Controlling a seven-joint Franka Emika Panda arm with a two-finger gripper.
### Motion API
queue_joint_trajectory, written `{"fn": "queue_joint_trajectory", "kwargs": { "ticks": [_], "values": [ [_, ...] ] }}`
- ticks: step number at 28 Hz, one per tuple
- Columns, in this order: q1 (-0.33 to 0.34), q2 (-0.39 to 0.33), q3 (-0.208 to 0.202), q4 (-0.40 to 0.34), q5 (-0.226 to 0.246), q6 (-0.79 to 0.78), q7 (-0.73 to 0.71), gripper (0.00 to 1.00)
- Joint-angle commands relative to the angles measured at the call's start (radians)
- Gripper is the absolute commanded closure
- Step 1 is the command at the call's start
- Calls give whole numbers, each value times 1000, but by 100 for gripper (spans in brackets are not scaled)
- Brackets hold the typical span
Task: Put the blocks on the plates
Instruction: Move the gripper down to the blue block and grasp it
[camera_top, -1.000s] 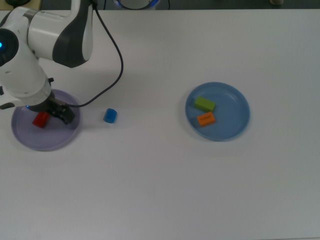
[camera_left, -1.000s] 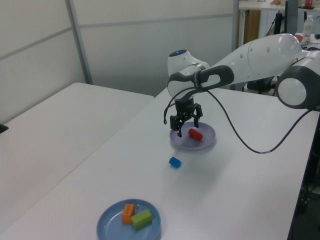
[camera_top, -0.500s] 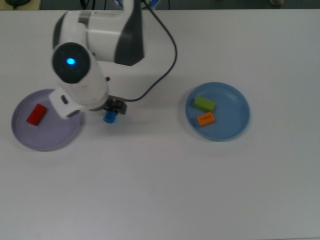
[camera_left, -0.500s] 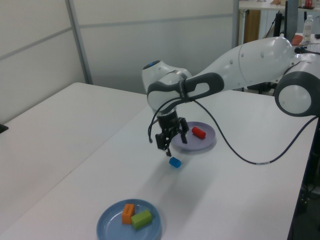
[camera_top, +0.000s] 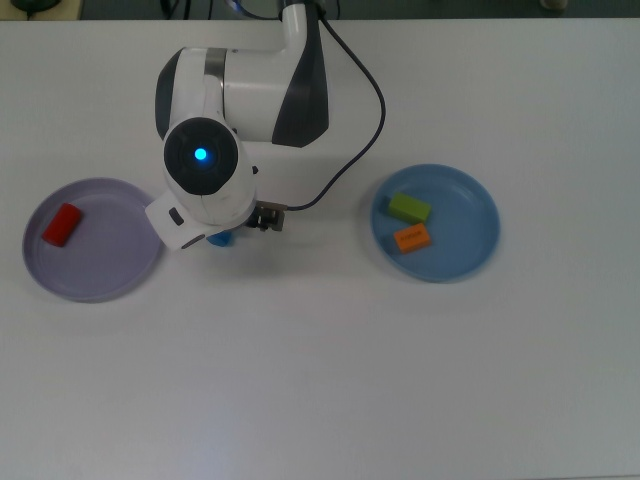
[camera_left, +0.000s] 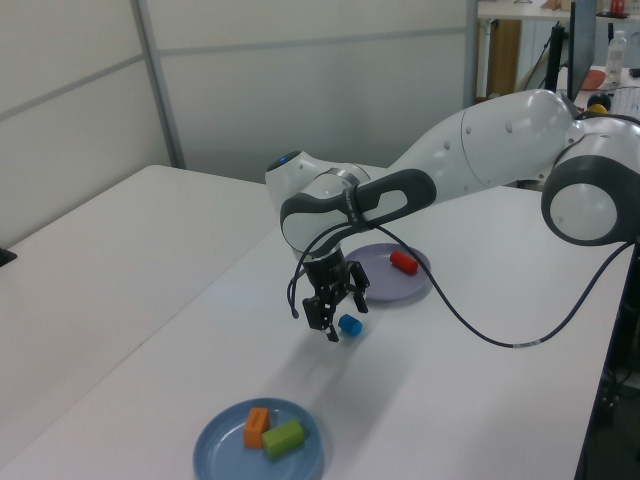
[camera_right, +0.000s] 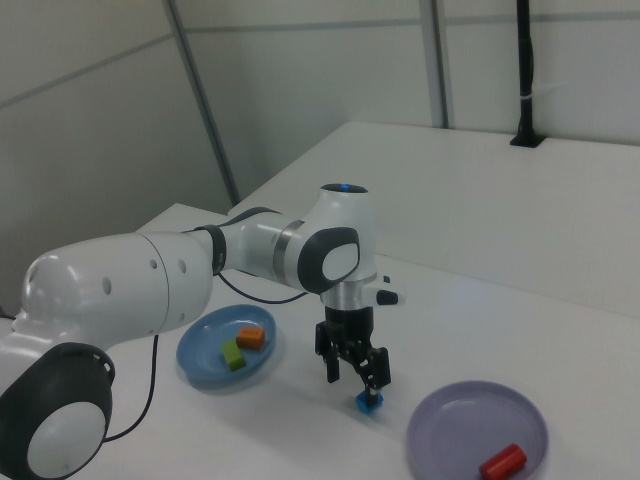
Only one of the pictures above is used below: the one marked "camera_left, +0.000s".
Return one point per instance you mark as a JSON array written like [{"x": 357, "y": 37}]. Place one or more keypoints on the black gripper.
[{"x": 327, "y": 275}]

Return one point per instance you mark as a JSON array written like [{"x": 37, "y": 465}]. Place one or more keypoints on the small blue block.
[{"x": 351, "y": 325}]

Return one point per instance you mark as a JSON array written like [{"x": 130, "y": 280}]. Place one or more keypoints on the red cylinder block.
[{"x": 404, "y": 262}]

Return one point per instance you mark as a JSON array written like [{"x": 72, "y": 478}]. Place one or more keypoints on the orange rectangular block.
[{"x": 256, "y": 425}]

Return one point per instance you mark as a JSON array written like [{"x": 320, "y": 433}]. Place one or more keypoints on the green rectangular block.
[{"x": 282, "y": 439}]

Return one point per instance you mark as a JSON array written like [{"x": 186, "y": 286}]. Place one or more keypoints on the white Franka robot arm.
[{"x": 475, "y": 150}]

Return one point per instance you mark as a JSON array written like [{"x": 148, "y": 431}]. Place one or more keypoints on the purple plate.
[{"x": 390, "y": 287}]

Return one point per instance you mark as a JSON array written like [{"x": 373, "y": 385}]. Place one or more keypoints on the blue plate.
[{"x": 220, "y": 450}]

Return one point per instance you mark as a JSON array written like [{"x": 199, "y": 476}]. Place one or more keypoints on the wooden cabinet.
[{"x": 504, "y": 60}]

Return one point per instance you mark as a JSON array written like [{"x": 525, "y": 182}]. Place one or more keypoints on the yellow ball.
[{"x": 596, "y": 111}]

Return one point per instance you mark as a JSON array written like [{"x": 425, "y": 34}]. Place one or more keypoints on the black monitor stand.
[{"x": 554, "y": 60}]

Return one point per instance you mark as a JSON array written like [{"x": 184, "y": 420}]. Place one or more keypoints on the dark ball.
[{"x": 601, "y": 99}]

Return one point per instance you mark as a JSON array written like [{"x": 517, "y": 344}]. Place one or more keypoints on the orange bowl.
[{"x": 595, "y": 80}]

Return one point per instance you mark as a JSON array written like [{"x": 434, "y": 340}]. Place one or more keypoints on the white background desk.
[{"x": 530, "y": 12}]

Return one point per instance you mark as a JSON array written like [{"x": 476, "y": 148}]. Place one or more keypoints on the black computer monitor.
[{"x": 582, "y": 40}]

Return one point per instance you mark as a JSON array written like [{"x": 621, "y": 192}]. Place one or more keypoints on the clear plastic bottle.
[{"x": 616, "y": 60}]

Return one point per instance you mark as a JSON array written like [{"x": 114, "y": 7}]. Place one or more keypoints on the red can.
[{"x": 618, "y": 6}]

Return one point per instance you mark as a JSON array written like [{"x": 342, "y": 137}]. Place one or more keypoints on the grey partition post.
[{"x": 471, "y": 50}]

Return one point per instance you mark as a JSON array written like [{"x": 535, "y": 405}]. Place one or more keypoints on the black table frame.
[{"x": 627, "y": 350}]

